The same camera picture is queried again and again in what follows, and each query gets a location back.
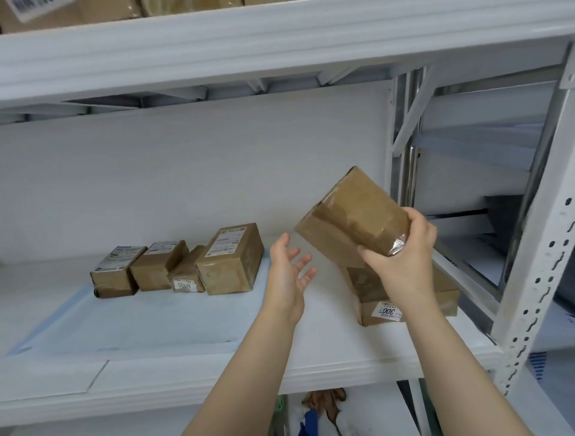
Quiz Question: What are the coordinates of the crumpled brown paper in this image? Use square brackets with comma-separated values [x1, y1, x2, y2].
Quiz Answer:
[305, 388, 347, 427]

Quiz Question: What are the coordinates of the grey metal shelf rack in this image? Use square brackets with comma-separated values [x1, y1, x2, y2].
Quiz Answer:
[391, 66, 560, 311]

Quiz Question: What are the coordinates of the person's left hand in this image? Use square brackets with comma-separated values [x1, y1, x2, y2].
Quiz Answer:
[263, 233, 318, 324]

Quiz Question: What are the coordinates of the row of brown cardboard boxes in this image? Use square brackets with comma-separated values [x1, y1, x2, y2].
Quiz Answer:
[0, 0, 288, 35]

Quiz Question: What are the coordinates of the person's left forearm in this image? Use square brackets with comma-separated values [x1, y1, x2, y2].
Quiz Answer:
[182, 302, 306, 436]

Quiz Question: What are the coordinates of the brown parcel shiny silver label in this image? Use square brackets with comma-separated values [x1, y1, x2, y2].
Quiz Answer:
[89, 245, 148, 300]

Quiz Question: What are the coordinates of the blue object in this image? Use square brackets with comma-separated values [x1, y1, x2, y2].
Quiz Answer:
[300, 408, 319, 436]

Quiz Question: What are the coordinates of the person's right forearm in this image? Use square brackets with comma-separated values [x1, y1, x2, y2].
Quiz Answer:
[390, 287, 535, 436]

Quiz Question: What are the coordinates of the large brown parcel white label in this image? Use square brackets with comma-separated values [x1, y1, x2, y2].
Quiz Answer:
[195, 222, 265, 296]

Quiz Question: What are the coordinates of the flat brown parcel white label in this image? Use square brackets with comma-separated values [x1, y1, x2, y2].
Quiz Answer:
[346, 252, 460, 328]

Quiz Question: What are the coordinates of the narrow brown parcel white label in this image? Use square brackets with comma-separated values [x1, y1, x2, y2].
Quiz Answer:
[168, 245, 208, 294]

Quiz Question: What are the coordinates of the brown taped cardboard parcel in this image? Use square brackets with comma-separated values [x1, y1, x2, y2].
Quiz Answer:
[294, 166, 412, 270]

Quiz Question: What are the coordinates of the white metal shelf rack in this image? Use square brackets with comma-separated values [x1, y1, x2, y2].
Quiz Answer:
[0, 0, 575, 436]

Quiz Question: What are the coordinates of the person's right hand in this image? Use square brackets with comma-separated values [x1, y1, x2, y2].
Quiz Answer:
[357, 206, 438, 307]

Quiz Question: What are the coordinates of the green object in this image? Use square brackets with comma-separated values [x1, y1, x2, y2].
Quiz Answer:
[275, 394, 289, 436]

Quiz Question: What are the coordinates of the medium brown parcel white label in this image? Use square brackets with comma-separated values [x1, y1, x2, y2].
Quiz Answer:
[130, 240, 190, 292]

